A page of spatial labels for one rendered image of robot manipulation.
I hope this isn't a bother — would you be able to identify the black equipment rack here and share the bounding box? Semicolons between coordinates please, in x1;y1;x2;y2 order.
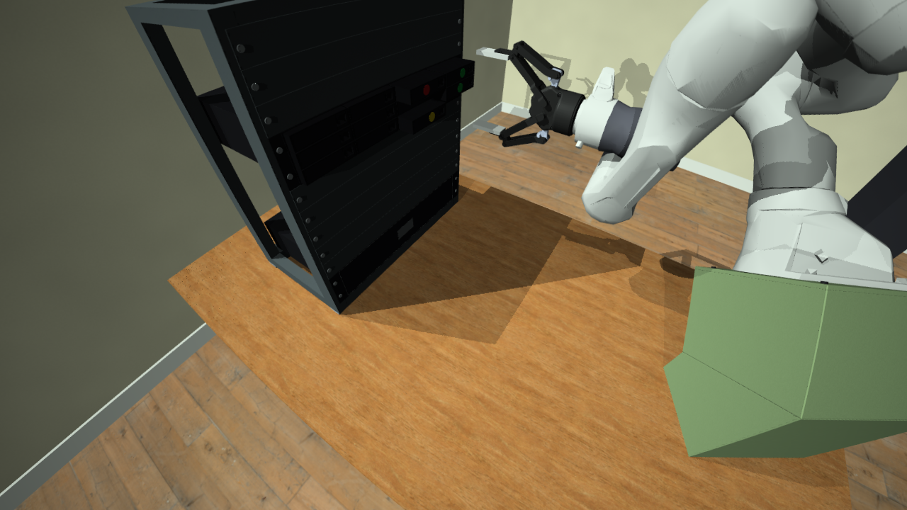
125;0;475;315

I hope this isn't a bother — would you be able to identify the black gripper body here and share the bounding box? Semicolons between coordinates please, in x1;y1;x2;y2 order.
529;85;586;136

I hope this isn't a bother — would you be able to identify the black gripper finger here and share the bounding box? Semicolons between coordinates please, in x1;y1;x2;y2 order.
473;113;550;147
476;40;564;107

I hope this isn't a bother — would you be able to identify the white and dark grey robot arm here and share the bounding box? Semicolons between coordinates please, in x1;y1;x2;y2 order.
573;0;907;291

